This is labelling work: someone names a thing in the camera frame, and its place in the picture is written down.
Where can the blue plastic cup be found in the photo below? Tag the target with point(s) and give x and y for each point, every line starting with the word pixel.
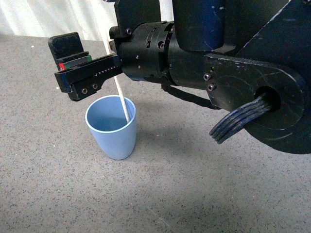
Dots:
pixel 106 120

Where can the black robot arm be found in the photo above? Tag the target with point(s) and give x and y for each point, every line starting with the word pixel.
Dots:
pixel 249 57

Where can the white chopstick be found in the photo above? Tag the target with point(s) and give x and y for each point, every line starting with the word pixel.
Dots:
pixel 119 89

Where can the grey curtain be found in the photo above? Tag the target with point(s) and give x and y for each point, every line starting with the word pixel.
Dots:
pixel 91 19

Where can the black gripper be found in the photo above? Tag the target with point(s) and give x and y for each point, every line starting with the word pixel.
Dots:
pixel 142 43

